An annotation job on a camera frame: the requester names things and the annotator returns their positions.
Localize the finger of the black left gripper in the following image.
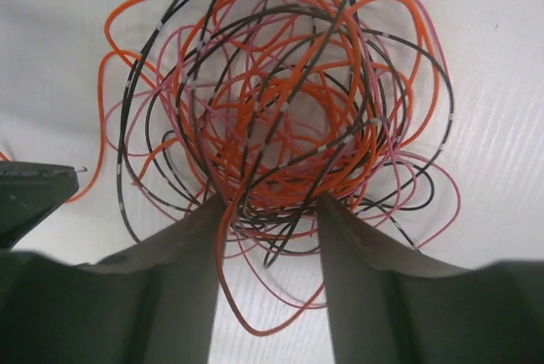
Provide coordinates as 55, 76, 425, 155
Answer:
1, 162, 79, 249

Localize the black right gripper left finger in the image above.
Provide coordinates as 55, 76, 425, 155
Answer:
1, 196, 224, 363

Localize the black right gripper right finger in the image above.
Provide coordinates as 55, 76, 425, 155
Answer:
316, 193, 543, 363

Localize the bundle of wires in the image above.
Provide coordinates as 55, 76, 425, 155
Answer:
63, 0, 462, 338

